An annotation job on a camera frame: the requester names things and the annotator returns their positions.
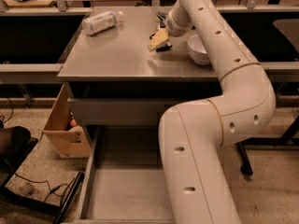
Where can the white plastic bottle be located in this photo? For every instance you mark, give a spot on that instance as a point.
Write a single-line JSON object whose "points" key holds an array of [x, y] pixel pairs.
{"points": [[101, 22]]}

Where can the black metal stand leg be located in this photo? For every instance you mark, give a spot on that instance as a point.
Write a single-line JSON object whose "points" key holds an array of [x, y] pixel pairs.
{"points": [[245, 166]]}

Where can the orange ball in box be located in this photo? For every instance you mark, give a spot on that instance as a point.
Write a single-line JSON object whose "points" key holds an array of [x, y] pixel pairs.
{"points": [[72, 123]]}

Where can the grey top drawer front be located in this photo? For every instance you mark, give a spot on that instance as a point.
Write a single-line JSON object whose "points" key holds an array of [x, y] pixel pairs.
{"points": [[119, 111]]}

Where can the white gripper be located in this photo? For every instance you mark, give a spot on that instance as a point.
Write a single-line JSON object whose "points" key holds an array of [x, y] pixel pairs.
{"points": [[173, 25]]}

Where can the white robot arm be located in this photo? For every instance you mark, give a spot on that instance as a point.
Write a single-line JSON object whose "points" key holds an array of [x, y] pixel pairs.
{"points": [[190, 133]]}

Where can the white ceramic bowl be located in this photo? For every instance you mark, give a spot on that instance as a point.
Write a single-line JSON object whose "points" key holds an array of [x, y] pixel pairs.
{"points": [[197, 50]]}

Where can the open grey middle drawer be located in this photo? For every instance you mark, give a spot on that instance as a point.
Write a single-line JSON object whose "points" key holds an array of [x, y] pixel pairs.
{"points": [[124, 179]]}

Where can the grey drawer cabinet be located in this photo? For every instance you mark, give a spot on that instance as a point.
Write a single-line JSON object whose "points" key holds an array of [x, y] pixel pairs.
{"points": [[117, 64]]}

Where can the dark blue chip bag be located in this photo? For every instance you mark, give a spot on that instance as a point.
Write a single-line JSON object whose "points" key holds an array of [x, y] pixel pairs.
{"points": [[162, 18]]}

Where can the brown cardboard box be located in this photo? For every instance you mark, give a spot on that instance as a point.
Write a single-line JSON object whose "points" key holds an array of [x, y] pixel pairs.
{"points": [[68, 142]]}

